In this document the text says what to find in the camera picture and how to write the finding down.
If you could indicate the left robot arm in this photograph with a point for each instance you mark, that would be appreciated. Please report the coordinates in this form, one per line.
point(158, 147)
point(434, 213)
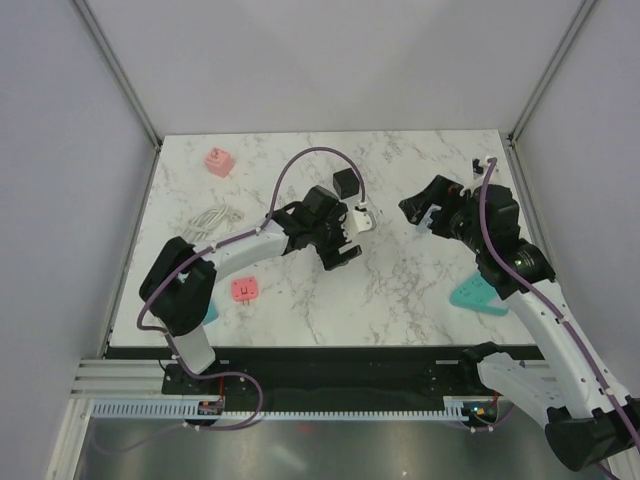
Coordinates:
point(179, 286)

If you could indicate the teal square adapter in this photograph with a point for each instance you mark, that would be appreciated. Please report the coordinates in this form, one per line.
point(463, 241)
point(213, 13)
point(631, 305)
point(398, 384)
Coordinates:
point(211, 314)

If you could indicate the black cube socket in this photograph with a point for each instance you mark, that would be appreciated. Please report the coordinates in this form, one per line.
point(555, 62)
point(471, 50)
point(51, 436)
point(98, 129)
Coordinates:
point(346, 183)

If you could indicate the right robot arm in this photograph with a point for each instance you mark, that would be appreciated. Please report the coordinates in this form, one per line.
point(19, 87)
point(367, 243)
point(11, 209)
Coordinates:
point(586, 414)

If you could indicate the pink cube socket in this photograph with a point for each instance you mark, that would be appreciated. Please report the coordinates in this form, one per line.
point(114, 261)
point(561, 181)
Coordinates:
point(219, 162)

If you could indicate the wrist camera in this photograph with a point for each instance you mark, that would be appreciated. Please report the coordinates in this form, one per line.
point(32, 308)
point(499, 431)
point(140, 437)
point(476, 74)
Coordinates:
point(359, 219)
point(480, 166)

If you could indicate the pink flat plug adapter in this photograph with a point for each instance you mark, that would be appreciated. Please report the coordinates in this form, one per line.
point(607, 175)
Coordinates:
point(244, 290)

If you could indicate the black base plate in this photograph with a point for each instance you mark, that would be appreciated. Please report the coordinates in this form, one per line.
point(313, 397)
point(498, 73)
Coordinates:
point(338, 377)

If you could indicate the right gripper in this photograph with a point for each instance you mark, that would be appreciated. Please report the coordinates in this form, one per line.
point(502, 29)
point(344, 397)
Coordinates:
point(441, 191)

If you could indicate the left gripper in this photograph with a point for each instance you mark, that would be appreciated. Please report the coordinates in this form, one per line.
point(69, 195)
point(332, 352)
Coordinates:
point(330, 256)

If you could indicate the left aluminium frame post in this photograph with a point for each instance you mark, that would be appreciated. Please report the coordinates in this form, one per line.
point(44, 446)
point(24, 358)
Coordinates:
point(105, 50)

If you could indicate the teal triangular power strip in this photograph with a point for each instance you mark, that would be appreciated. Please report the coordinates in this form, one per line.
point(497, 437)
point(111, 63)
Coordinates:
point(476, 294)

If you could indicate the aluminium frame post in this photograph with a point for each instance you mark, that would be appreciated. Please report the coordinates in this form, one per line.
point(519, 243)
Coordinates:
point(569, 37)
point(105, 50)

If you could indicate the right aluminium frame post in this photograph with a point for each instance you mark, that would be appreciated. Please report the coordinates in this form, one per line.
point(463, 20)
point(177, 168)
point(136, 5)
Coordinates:
point(569, 37)

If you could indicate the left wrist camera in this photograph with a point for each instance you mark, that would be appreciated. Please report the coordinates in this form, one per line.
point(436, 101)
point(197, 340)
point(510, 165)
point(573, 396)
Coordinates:
point(359, 219)

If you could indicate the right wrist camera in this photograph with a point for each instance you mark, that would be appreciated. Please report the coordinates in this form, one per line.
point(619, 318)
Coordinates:
point(480, 166)

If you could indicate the white cable duct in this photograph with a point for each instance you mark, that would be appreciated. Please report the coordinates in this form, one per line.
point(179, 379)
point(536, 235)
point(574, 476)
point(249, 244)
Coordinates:
point(192, 409)

